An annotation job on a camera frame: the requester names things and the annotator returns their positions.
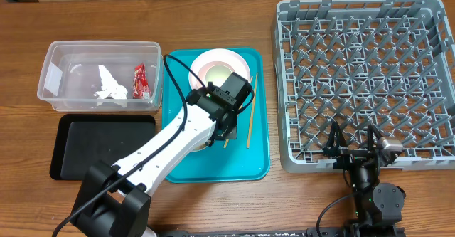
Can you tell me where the grey plastic dish rack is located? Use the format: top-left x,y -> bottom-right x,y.
272,0 -> 454,173

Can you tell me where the red snack wrapper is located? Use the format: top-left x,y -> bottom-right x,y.
133,63 -> 151,99

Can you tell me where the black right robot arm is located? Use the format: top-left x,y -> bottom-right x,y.
316,121 -> 406,237

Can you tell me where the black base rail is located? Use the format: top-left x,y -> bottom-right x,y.
152,226 -> 406,237

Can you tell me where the white pink-rimmed plate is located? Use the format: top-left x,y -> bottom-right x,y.
191,48 -> 251,85

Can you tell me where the white bowl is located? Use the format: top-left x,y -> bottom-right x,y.
193,143 -> 208,152

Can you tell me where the wooden chopstick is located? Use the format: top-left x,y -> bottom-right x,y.
247,73 -> 258,149
223,79 -> 252,149

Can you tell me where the white paper cup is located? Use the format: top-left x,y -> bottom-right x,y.
205,63 -> 233,87

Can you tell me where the white napkin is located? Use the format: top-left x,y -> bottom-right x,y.
94,65 -> 128,108

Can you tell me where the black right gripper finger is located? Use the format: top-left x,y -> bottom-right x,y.
326,120 -> 347,150
367,124 -> 383,152

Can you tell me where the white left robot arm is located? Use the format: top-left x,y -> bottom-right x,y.
70,73 -> 253,236

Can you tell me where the teal plastic tray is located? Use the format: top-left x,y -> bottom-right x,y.
161,47 -> 270,184

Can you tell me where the clear plastic waste bin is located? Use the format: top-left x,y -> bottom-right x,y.
37,41 -> 164,112

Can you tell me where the black plastic tray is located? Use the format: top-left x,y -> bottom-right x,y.
49,114 -> 156,180

